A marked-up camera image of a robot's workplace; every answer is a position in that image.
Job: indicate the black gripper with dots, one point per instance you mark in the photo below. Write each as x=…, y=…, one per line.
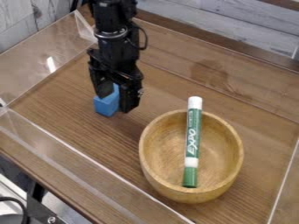
x=112, y=65

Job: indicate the blue foam block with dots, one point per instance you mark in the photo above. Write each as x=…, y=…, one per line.
x=107, y=106

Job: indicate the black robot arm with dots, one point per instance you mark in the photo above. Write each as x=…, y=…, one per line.
x=114, y=14

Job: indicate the brown wooden bowl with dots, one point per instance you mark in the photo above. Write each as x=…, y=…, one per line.
x=162, y=156

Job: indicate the green Expo marker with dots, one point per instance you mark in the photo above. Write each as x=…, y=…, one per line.
x=192, y=142

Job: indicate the clear acrylic tray wall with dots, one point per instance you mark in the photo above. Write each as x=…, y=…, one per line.
x=83, y=155

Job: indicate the black metal bracket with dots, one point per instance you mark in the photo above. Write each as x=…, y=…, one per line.
x=41, y=215

